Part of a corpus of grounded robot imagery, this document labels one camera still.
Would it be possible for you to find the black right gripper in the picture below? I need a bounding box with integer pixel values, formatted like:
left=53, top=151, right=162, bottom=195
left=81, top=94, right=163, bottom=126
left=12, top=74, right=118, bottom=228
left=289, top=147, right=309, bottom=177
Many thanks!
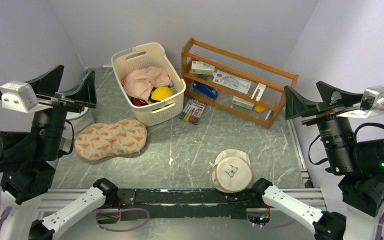
left=284, top=79, right=363, bottom=172

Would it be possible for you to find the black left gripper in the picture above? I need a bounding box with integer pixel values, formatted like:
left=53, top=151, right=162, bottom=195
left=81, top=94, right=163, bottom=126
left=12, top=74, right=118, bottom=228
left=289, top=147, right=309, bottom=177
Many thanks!
left=26, top=63, right=99, bottom=159

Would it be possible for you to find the pink bra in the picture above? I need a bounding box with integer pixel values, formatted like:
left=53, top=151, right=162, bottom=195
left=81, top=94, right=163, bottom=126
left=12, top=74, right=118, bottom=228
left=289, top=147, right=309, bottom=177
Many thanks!
left=123, top=66, right=173, bottom=102

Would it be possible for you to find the yellow bra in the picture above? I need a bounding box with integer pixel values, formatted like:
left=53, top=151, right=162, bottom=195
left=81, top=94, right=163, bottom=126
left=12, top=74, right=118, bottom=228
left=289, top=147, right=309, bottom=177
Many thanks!
left=146, top=86, right=174, bottom=105

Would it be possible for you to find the white mesh laundry bag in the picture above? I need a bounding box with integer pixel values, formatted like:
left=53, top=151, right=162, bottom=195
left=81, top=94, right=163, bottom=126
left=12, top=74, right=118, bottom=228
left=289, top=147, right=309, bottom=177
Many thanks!
left=209, top=149, right=253, bottom=193

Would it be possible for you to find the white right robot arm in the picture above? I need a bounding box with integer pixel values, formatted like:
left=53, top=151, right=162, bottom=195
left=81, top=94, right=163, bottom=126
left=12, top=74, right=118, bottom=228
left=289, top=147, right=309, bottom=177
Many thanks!
left=249, top=81, right=384, bottom=240

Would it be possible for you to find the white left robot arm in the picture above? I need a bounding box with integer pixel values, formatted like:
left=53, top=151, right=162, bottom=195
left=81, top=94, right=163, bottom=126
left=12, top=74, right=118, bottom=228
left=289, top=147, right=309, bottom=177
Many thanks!
left=0, top=65, right=119, bottom=240

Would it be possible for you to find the floral pink bra bag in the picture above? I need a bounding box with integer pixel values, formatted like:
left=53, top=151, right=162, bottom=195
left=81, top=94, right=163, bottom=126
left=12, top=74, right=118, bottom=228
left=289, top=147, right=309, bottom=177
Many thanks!
left=74, top=118, right=148, bottom=161

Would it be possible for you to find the cream plastic laundry basket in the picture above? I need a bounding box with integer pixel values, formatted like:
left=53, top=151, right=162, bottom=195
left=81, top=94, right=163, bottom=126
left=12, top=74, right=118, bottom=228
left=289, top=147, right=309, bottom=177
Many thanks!
left=111, top=42, right=187, bottom=126

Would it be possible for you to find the white pen on shelf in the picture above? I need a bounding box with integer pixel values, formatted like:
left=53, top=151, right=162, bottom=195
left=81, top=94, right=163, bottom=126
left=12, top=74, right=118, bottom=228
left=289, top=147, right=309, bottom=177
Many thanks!
left=264, top=110, right=272, bottom=122

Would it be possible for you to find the yellow small block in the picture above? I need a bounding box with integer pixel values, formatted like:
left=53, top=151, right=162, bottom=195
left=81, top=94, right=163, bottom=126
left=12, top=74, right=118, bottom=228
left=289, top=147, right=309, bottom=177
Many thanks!
left=253, top=105, right=266, bottom=114

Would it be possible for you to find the orange wooden shelf rack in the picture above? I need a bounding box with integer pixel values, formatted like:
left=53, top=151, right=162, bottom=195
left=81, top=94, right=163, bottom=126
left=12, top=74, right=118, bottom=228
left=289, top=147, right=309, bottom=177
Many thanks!
left=181, top=38, right=299, bottom=129

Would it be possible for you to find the pink cloth in basket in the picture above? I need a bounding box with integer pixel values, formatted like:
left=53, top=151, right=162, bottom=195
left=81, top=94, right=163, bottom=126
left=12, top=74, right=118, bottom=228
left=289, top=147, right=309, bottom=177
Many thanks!
left=121, top=74, right=137, bottom=88

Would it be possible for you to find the red garment in basket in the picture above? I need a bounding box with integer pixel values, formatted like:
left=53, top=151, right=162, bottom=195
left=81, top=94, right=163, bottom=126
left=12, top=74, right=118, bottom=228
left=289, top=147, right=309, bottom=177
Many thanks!
left=132, top=98, right=148, bottom=107

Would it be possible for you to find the green white box lower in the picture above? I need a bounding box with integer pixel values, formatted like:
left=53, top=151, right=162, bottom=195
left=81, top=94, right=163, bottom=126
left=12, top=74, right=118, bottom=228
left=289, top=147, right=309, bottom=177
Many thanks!
left=232, top=96, right=254, bottom=110

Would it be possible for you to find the green white box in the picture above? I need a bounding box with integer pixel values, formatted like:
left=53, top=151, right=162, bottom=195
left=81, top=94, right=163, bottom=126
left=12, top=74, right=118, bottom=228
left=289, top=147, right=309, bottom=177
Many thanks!
left=232, top=96, right=254, bottom=110
left=190, top=60, right=215, bottom=75

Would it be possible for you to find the clear blister pack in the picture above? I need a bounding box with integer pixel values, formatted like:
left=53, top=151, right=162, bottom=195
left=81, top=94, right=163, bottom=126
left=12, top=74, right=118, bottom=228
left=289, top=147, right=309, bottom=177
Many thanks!
left=212, top=69, right=252, bottom=94

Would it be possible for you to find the blue stapler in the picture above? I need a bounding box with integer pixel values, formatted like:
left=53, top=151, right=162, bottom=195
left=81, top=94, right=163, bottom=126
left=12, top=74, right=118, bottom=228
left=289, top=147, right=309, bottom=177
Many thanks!
left=192, top=81, right=219, bottom=100

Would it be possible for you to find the pack of coloured markers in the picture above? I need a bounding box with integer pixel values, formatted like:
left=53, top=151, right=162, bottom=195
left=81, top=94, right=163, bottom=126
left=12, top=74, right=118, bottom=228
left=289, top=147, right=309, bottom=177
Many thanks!
left=178, top=99, right=207, bottom=125

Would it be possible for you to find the green white box upper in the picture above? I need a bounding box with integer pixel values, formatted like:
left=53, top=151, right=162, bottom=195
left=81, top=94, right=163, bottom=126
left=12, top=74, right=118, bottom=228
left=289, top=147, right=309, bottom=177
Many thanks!
left=190, top=60, right=215, bottom=75

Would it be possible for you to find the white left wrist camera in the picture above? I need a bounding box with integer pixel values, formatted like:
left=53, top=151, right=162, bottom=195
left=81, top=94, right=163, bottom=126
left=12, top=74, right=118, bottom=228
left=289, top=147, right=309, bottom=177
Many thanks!
left=0, top=81, right=52, bottom=114

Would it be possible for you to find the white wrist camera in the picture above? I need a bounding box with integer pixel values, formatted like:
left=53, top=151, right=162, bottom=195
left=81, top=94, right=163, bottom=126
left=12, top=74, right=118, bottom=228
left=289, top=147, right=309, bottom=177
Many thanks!
left=0, top=81, right=52, bottom=114
left=338, top=85, right=384, bottom=119

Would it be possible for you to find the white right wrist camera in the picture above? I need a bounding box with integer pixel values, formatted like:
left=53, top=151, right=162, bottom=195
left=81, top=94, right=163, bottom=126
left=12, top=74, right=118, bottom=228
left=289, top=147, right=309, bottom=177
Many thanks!
left=338, top=85, right=384, bottom=119

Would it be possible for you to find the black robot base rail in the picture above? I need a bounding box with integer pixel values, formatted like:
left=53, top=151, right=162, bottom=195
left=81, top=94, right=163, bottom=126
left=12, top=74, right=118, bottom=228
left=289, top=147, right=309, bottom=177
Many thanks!
left=101, top=188, right=267, bottom=221

